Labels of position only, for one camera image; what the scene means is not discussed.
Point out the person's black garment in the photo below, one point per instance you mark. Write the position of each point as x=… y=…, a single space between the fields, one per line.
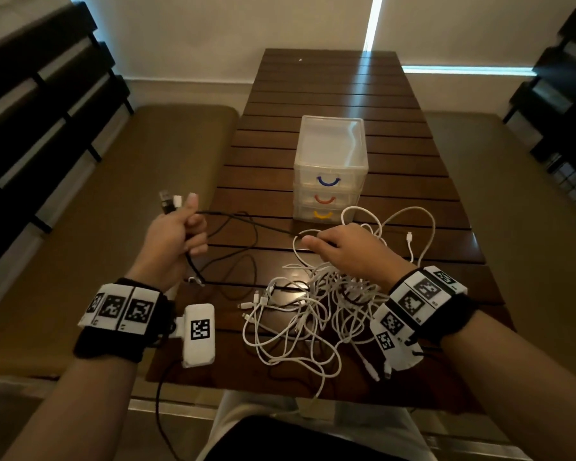
x=297 y=444

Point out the person's right hand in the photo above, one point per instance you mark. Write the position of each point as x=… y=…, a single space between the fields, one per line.
x=360 y=254

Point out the clear plastic three-drawer organiser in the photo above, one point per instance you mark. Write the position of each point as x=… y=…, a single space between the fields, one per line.
x=331 y=139

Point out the brown bench cushion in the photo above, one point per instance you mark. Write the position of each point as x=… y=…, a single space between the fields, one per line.
x=523 y=225
x=105 y=225

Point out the person's left forearm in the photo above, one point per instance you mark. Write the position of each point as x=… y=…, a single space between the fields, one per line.
x=72 y=408

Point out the person's left hand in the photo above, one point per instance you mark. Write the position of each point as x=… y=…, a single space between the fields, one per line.
x=165 y=254

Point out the black marker wristband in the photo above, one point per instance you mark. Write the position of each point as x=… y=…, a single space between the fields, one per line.
x=427 y=297
x=120 y=312

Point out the wall light strip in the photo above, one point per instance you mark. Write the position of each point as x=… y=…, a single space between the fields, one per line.
x=373 y=23
x=465 y=70

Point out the person's right forearm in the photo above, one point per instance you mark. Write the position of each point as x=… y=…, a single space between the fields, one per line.
x=518 y=388

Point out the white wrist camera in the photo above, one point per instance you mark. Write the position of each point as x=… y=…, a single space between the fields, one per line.
x=198 y=336
x=398 y=352

